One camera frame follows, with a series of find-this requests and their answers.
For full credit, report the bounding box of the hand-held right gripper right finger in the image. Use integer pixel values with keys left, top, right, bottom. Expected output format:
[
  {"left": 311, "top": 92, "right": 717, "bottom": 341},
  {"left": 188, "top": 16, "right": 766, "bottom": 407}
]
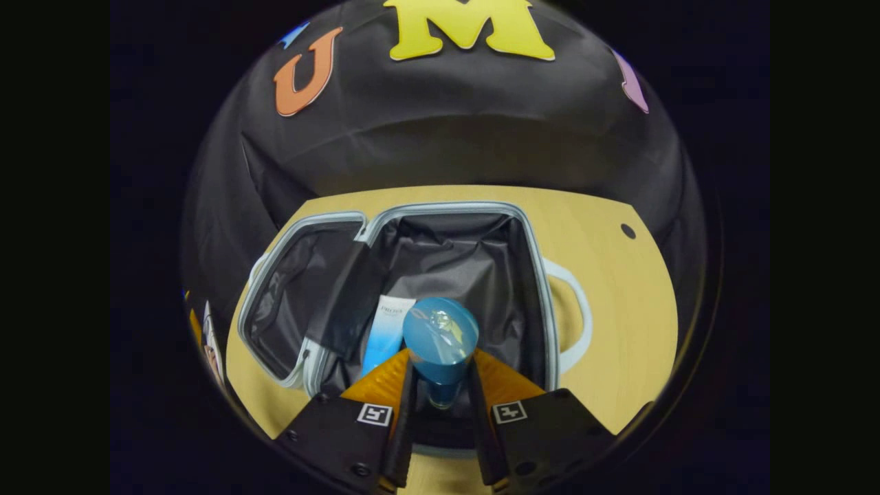
[{"left": 470, "top": 349, "right": 616, "bottom": 495}]

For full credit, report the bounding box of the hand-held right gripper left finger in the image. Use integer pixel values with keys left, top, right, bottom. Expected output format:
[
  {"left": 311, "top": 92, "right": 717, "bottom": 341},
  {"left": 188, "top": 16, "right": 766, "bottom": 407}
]
[{"left": 275, "top": 347, "right": 418, "bottom": 495}]

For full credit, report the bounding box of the blue-capped clear bottle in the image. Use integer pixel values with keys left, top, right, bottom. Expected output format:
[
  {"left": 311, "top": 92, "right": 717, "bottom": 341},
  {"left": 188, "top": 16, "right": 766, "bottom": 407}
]
[{"left": 402, "top": 297, "right": 480, "bottom": 411}]

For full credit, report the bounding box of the blue squeeze tube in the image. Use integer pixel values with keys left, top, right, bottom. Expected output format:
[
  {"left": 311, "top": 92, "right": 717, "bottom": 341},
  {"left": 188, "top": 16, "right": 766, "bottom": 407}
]
[{"left": 359, "top": 296, "right": 417, "bottom": 379}]

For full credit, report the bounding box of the light blue suitcase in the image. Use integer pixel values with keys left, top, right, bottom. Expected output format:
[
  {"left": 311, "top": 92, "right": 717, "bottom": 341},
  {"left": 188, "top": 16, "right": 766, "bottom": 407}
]
[{"left": 237, "top": 201, "right": 593, "bottom": 460}]

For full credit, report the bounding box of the black backdrop cloth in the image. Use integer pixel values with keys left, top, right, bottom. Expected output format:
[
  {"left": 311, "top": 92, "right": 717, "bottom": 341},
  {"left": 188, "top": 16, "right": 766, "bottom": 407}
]
[{"left": 180, "top": 0, "right": 709, "bottom": 331}]

